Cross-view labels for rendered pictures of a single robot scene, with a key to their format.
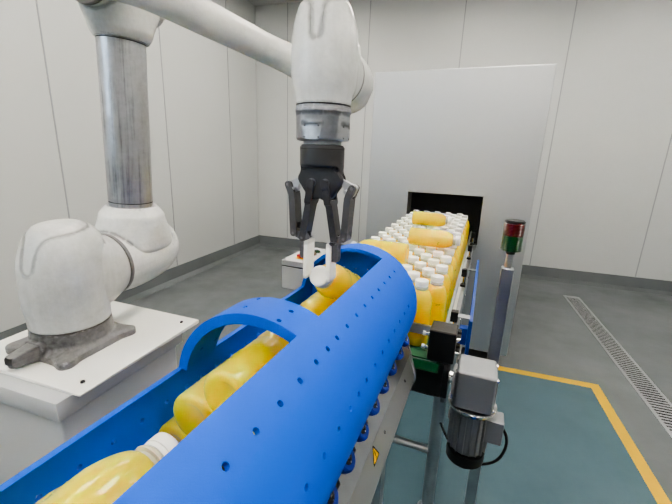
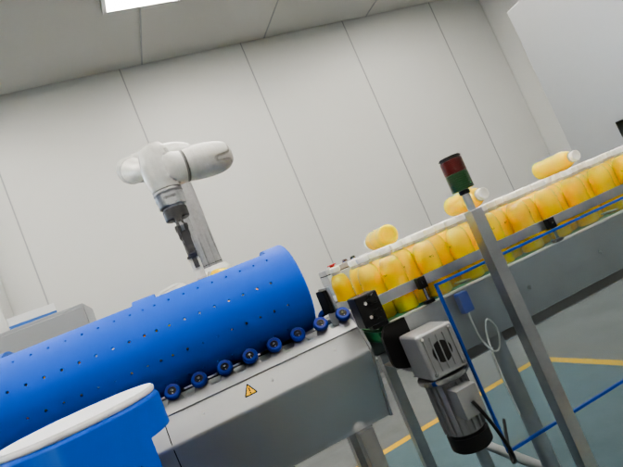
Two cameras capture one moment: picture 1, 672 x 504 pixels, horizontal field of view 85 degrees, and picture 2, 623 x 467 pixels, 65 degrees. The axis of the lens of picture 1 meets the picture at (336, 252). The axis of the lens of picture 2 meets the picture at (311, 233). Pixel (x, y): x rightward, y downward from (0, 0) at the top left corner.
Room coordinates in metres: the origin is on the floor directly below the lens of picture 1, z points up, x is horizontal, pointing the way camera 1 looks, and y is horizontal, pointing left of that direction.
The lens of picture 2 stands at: (-0.01, -1.36, 1.11)
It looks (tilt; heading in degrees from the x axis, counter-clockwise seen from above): 4 degrees up; 51
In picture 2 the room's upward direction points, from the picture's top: 23 degrees counter-clockwise
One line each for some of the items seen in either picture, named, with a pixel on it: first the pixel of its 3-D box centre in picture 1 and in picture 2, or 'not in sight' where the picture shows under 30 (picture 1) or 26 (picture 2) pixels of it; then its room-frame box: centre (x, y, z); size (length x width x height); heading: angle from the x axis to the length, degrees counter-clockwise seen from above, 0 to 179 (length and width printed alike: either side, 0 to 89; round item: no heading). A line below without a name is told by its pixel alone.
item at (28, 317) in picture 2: not in sight; (33, 318); (0.44, 1.84, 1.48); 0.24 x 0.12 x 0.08; 170
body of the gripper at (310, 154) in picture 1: (321, 171); (179, 221); (0.64, 0.03, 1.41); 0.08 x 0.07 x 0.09; 67
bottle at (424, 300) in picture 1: (418, 313); (375, 289); (1.01, -0.25, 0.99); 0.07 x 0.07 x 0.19
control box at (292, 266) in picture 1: (308, 267); (349, 273); (1.24, 0.10, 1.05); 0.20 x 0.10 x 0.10; 158
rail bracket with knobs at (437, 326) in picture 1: (441, 343); (367, 311); (0.91, -0.30, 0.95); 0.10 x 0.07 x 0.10; 68
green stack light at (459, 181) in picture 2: (511, 242); (459, 182); (1.17, -0.57, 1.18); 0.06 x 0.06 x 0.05
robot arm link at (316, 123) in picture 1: (322, 126); (171, 199); (0.64, 0.03, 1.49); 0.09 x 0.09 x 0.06
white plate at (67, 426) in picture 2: not in sight; (78, 420); (0.14, -0.33, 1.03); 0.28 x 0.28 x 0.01
